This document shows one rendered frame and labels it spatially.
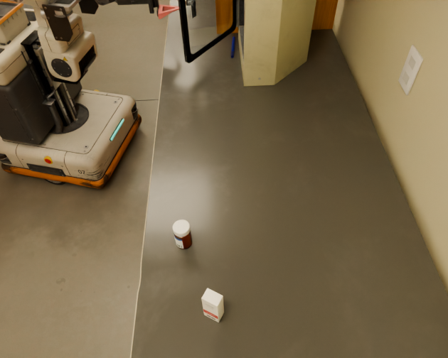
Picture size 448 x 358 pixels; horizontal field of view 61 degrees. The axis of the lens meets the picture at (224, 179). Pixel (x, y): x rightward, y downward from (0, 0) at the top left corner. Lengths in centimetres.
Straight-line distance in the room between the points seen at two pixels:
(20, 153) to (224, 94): 140
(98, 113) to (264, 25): 143
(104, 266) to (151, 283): 118
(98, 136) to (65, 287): 84
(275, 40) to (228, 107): 26
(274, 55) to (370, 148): 44
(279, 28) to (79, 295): 151
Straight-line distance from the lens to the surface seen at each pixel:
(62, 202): 243
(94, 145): 226
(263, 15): 128
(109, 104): 251
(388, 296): 97
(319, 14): 174
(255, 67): 137
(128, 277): 204
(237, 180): 109
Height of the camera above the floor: 177
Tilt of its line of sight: 50 degrees down
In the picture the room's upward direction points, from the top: 2 degrees counter-clockwise
